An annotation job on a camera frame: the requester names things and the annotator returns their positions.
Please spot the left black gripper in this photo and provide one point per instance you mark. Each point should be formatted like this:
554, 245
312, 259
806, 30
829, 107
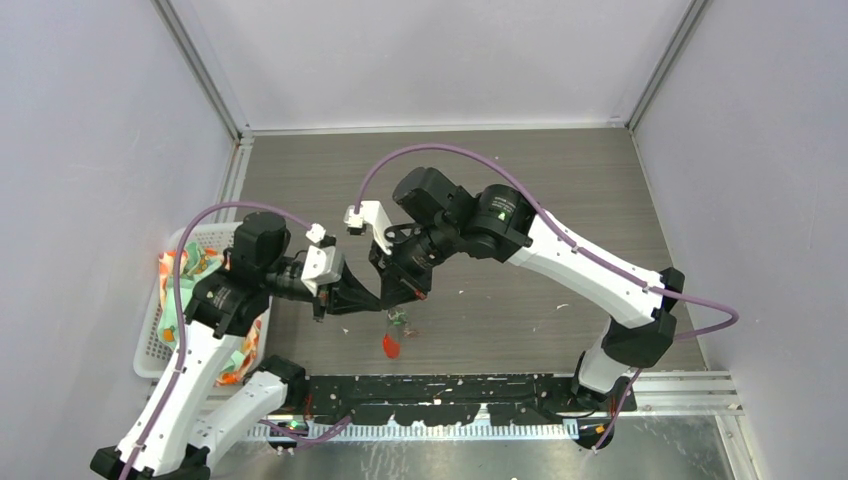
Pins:
346, 296

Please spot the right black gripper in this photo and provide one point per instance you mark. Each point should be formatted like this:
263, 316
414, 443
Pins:
394, 261

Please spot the green tagged key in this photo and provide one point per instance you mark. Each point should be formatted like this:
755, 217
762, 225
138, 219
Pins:
397, 317

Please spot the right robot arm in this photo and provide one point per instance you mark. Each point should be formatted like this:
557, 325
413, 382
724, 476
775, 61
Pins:
500, 224

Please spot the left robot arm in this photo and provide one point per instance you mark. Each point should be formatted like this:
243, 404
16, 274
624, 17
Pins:
171, 439

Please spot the colourful patterned cloth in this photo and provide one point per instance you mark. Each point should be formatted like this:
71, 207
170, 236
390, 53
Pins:
197, 263

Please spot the white plastic basket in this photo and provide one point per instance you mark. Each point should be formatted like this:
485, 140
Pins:
151, 356

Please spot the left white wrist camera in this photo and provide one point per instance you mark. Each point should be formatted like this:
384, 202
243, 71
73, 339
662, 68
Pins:
324, 262

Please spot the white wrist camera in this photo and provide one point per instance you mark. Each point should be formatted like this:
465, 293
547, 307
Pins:
369, 215
324, 262

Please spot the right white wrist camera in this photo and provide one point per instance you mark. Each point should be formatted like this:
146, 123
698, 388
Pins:
369, 215

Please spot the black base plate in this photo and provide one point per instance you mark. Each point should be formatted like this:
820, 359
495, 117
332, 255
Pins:
444, 400

